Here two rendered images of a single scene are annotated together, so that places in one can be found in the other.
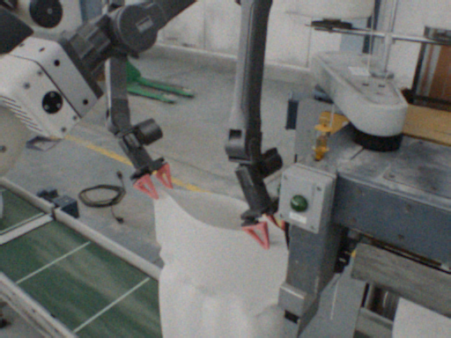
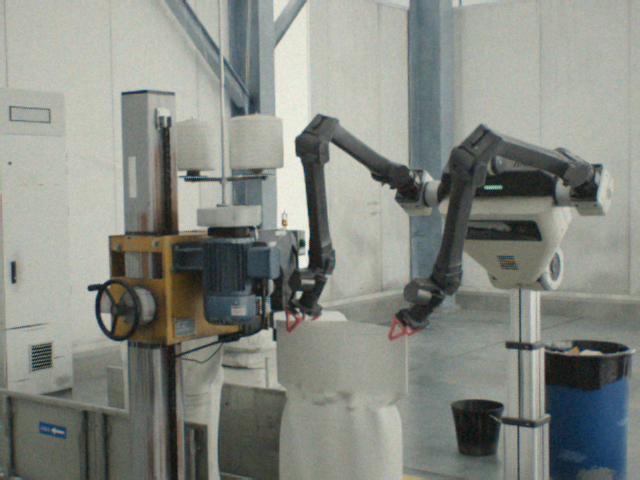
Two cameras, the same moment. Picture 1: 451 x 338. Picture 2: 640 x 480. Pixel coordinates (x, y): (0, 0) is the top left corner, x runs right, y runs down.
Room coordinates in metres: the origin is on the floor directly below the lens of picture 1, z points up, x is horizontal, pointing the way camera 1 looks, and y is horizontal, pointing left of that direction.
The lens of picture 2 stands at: (3.90, -0.10, 1.47)
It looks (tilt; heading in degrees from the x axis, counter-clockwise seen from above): 3 degrees down; 179
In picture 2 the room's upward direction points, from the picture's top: 1 degrees counter-clockwise
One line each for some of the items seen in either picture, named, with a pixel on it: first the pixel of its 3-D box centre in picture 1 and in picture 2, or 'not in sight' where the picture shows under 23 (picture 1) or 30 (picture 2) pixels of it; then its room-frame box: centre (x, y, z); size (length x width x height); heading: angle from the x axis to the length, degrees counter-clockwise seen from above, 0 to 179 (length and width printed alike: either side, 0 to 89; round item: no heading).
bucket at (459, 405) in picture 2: not in sight; (477, 427); (-1.44, 0.84, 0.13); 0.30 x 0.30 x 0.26
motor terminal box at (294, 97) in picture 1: (299, 114); (263, 266); (1.11, -0.22, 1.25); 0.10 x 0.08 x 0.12; 168
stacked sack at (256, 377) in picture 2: not in sight; (266, 373); (-2.16, -0.35, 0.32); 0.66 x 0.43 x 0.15; 145
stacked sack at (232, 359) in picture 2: not in sight; (237, 352); (-2.25, -0.54, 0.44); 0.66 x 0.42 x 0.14; 47
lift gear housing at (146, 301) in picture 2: not in sight; (136, 306); (1.09, -0.59, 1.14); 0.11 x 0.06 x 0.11; 53
